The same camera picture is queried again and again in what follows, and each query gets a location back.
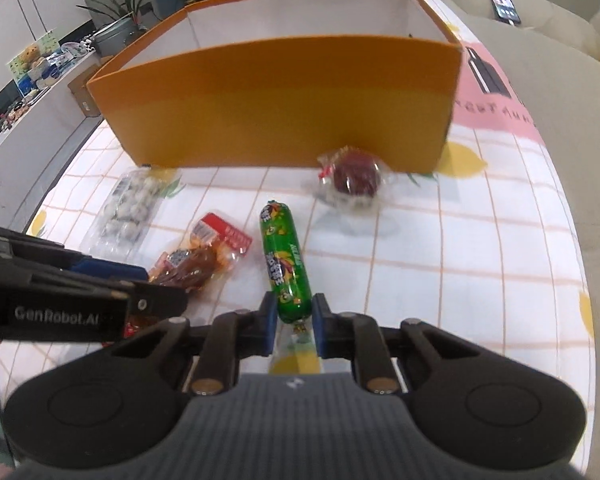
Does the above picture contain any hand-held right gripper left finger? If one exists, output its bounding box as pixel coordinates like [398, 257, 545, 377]
[112, 291, 279, 395]

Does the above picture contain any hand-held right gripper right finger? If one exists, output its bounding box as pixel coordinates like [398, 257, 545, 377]
[312, 293, 481, 395]

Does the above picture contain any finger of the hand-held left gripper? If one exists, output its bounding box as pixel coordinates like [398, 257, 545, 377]
[0, 251, 188, 319]
[0, 220, 149, 283]

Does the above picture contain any brown meat snack packet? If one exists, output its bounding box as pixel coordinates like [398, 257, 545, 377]
[147, 211, 254, 297]

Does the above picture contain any clear packet of white nuts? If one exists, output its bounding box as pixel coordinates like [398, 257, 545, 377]
[91, 166, 183, 257]

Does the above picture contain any green sausage stick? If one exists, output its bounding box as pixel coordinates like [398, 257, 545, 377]
[259, 201, 314, 341]

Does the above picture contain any red date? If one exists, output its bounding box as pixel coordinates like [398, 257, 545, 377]
[312, 146, 398, 213]

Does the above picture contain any orange cardboard box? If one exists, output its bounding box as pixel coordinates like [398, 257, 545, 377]
[86, 0, 465, 171]

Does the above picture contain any white counter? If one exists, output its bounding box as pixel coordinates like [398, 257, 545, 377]
[0, 52, 101, 176]

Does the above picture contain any brown cardboard carton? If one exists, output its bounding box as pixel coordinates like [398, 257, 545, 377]
[67, 64, 103, 118]

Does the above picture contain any group of toys and boxes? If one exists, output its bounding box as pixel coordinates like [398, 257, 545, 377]
[7, 30, 98, 96]

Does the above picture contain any grey metal bin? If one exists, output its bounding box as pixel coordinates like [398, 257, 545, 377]
[92, 14, 148, 58]

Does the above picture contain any spiky green plant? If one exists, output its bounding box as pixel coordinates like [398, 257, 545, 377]
[77, 0, 158, 28]

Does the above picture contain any beige sofa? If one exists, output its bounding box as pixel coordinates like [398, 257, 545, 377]
[445, 0, 600, 461]

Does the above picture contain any smartphone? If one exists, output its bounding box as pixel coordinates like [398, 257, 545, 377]
[486, 0, 522, 25]

